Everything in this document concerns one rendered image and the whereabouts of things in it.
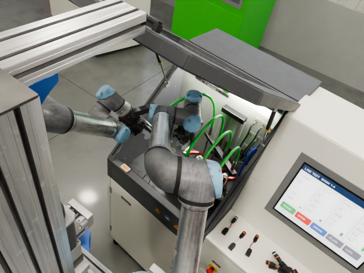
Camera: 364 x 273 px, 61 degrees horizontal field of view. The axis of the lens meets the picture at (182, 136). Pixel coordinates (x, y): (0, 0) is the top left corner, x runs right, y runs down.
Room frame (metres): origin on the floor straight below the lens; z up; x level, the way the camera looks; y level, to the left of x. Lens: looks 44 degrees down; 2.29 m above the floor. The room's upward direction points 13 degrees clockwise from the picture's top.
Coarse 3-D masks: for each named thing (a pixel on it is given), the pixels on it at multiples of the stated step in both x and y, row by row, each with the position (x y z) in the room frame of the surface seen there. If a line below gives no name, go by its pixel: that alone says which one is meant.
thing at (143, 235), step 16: (112, 192) 1.08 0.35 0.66; (112, 208) 1.08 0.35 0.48; (128, 208) 1.00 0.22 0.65; (144, 208) 0.94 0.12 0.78; (112, 224) 1.08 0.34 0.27; (128, 224) 1.00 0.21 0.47; (144, 224) 0.93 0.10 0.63; (160, 224) 0.88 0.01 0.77; (128, 240) 0.99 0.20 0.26; (144, 240) 0.92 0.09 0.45; (160, 240) 0.86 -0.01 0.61; (144, 256) 0.91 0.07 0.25; (160, 256) 0.85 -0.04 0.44
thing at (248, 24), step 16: (176, 0) 4.21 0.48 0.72; (192, 0) 4.07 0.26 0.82; (208, 0) 3.95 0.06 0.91; (224, 0) 3.82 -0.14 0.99; (240, 0) 3.71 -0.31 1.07; (256, 0) 3.84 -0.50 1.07; (272, 0) 4.25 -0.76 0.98; (176, 16) 4.19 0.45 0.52; (192, 16) 4.04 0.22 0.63; (208, 16) 3.92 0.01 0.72; (224, 16) 3.79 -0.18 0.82; (240, 16) 3.69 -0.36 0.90; (256, 16) 3.97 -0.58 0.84; (176, 32) 4.16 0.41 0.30; (192, 32) 4.02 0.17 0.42; (240, 32) 3.72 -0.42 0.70; (256, 32) 4.12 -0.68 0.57
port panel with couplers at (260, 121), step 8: (256, 112) 1.29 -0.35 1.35; (256, 120) 1.27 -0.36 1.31; (264, 120) 1.26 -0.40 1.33; (248, 128) 1.29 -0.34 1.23; (256, 128) 1.27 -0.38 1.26; (264, 128) 1.25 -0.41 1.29; (272, 128) 1.23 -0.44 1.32; (248, 136) 1.25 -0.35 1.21; (256, 136) 1.26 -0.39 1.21; (248, 144) 1.27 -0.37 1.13; (256, 144) 1.25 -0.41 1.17; (248, 152) 1.24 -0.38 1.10
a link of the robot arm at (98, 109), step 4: (96, 104) 1.00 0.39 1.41; (100, 104) 1.00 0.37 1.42; (92, 108) 0.98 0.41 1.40; (96, 108) 0.98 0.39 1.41; (100, 108) 0.98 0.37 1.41; (104, 108) 0.99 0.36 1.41; (88, 112) 0.97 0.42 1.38; (92, 112) 0.97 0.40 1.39; (96, 112) 0.97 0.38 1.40; (100, 112) 0.97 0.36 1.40; (104, 112) 0.98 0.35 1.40; (108, 112) 1.00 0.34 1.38; (100, 116) 0.95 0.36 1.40; (104, 116) 0.95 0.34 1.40
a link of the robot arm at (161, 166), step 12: (156, 108) 0.96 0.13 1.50; (168, 108) 0.98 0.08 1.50; (156, 120) 0.87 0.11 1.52; (168, 120) 0.89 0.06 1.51; (156, 132) 0.78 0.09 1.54; (168, 132) 0.80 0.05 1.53; (156, 144) 0.70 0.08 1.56; (168, 144) 0.73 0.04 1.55; (156, 156) 0.63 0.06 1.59; (168, 156) 0.63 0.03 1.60; (156, 168) 0.58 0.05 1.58; (168, 168) 0.58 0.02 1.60; (156, 180) 0.56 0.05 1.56; (168, 180) 0.55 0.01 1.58; (168, 192) 0.55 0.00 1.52
